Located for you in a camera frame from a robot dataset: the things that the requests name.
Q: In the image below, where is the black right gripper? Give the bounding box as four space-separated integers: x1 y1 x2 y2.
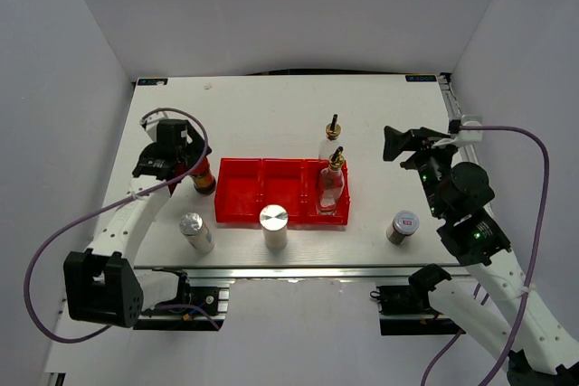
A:
381 126 462 218

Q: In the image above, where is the red-lid sauce jar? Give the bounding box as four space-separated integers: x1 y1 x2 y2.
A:
190 157 216 195

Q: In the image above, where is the glass bottle with dark sauce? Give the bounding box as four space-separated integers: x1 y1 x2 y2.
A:
318 114 341 161

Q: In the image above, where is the clear glass bottle gold spout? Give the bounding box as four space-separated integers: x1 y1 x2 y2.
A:
316 146 346 214

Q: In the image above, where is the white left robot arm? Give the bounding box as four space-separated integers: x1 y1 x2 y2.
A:
63 118 210 328

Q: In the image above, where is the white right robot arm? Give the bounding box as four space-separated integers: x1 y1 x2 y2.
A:
383 119 578 385

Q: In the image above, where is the blue right corner sticker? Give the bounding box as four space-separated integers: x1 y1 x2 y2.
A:
405 74 438 83

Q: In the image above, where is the red three-compartment tray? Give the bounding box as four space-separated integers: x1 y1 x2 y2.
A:
214 158 350 227

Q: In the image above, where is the silver-lid white shaker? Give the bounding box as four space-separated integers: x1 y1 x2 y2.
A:
179 212 215 254

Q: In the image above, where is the white-lid brown spice jar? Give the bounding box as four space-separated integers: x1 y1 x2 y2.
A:
386 211 420 245

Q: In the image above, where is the silver-top white cylinder canister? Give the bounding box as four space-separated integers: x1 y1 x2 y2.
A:
259 204 289 249

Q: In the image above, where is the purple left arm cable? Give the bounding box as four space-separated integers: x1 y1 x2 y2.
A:
23 108 223 344

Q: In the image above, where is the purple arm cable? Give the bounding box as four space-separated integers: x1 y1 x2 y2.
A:
23 108 223 344
420 124 552 386

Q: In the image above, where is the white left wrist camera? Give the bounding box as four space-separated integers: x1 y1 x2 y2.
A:
139 112 168 142

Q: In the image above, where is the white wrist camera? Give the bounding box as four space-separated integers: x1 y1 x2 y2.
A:
432 115 483 148
139 112 168 142

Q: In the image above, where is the aluminium side rail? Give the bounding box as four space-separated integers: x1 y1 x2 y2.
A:
438 72 479 164

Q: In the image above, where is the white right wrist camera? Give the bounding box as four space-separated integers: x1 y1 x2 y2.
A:
432 115 483 148

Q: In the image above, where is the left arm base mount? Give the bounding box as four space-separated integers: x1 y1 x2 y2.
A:
134 268 229 332

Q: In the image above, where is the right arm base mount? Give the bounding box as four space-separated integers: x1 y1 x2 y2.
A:
369 264 460 336

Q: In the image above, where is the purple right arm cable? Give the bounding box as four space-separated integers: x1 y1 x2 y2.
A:
420 124 552 386

